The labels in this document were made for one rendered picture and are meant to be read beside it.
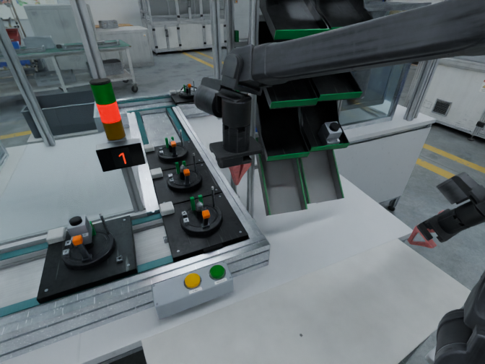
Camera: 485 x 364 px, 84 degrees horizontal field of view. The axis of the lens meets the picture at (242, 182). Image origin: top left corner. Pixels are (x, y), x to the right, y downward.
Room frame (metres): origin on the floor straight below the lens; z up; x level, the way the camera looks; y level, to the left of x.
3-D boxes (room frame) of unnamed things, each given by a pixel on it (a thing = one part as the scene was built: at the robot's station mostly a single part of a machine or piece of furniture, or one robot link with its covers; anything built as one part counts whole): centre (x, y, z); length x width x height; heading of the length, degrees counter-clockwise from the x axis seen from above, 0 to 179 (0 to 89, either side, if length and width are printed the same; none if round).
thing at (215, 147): (0.51, 0.01, 1.35); 0.10 x 0.07 x 0.07; 113
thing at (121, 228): (0.53, 0.45, 0.96); 0.24 x 0.24 x 0.02; 23
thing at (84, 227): (0.54, 0.46, 1.06); 0.08 x 0.04 x 0.07; 23
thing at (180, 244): (0.66, 0.14, 1.01); 0.24 x 0.24 x 0.13; 23
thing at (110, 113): (0.70, 0.36, 1.33); 0.05 x 0.05 x 0.05
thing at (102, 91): (0.70, 0.36, 1.38); 0.05 x 0.05 x 0.05
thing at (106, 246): (0.53, 0.45, 0.98); 0.14 x 0.14 x 0.02
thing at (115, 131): (0.70, 0.36, 1.28); 0.05 x 0.05 x 0.05
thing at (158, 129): (1.11, 0.33, 0.91); 1.24 x 0.33 x 0.10; 23
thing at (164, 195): (0.89, 0.23, 1.01); 0.24 x 0.24 x 0.13; 23
